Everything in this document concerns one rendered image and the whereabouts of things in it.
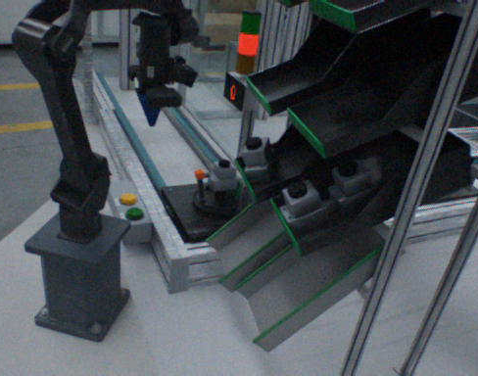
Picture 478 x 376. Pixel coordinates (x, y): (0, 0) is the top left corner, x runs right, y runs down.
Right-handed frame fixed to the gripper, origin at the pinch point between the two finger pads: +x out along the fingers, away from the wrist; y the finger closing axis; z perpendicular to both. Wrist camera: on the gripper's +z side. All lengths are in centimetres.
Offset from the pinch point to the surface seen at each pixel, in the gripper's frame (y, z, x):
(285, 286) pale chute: -34.6, 15.9, 20.8
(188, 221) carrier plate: -0.4, 9.7, 28.4
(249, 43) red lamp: 21.7, 30.7, -8.6
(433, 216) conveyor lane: -12, 80, 31
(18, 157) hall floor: 238, -30, 126
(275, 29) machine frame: 83, 73, 0
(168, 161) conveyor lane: 41, 18, 34
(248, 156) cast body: -21.4, 11.6, 0.8
